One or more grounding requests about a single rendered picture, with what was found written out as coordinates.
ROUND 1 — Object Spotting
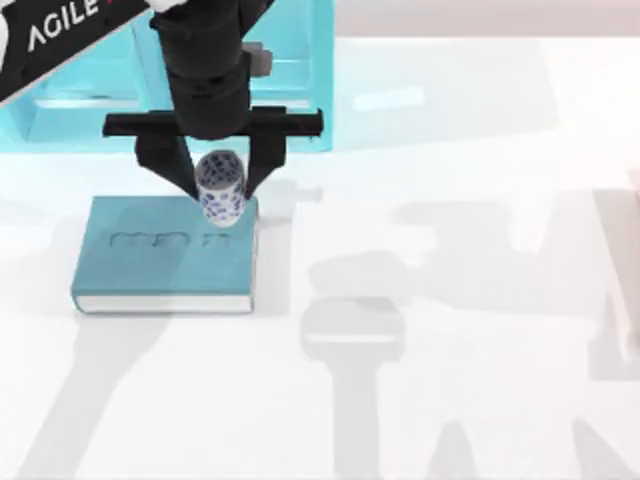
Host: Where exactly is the white and blue cup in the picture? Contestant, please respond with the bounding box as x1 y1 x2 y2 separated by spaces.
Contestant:
194 149 247 229

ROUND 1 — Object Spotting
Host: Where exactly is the teal book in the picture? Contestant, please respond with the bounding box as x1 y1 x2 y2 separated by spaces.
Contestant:
72 195 262 316

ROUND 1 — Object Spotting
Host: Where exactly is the grey rounded camera box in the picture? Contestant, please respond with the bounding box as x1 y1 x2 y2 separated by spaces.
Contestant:
243 41 274 77

